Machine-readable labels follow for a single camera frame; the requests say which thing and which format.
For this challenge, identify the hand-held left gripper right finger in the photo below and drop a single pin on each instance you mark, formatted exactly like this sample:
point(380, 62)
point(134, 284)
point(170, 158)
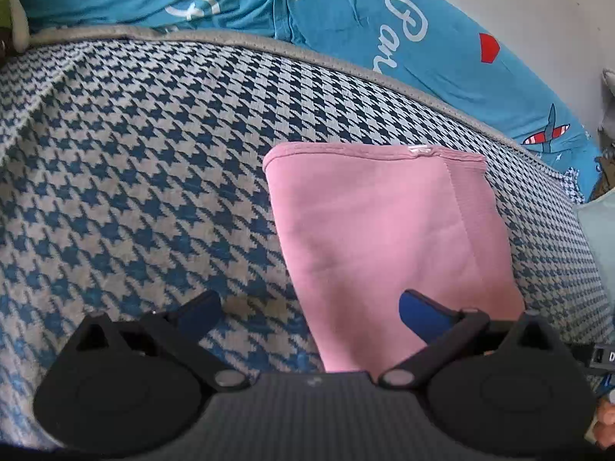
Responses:
point(420, 314)

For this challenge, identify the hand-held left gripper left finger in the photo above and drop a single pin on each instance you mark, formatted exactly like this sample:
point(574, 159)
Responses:
point(199, 314)

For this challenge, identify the pink knit top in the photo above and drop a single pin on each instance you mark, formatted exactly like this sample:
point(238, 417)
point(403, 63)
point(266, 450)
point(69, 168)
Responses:
point(374, 230)

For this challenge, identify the person's right hand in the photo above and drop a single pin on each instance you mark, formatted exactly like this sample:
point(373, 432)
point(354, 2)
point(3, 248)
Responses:
point(606, 422)

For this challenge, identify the blue white houndstooth bed mat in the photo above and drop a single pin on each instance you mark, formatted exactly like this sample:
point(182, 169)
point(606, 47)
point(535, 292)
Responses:
point(144, 177)

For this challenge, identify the grey cloth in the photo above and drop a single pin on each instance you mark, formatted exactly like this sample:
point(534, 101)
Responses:
point(609, 105)

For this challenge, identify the blue printed quilt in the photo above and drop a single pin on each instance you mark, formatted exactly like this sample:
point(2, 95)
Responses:
point(336, 24)

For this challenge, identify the beige plush rabbit toy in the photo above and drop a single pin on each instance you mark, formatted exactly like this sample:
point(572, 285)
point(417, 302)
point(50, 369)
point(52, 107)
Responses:
point(17, 24)

